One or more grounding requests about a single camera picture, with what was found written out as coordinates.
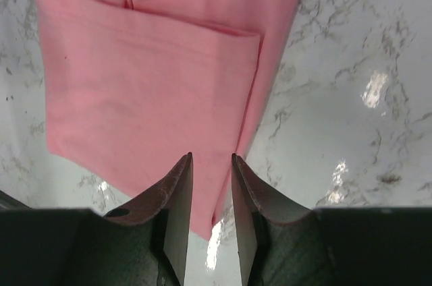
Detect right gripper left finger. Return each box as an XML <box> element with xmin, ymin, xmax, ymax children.
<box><xmin>1</xmin><ymin>154</ymin><xmax>193</xmax><ymax>285</ymax></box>

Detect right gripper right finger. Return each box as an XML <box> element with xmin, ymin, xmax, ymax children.
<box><xmin>232</xmin><ymin>154</ymin><xmax>431</xmax><ymax>285</ymax></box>

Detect pink t shirt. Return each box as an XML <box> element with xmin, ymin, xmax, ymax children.
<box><xmin>35</xmin><ymin>0</ymin><xmax>299</xmax><ymax>239</ymax></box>

